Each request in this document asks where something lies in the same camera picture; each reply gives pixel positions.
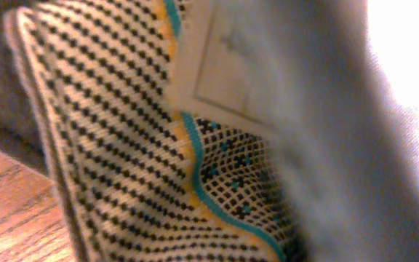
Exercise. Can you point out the grey shorts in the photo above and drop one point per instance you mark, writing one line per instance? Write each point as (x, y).
(211, 130)

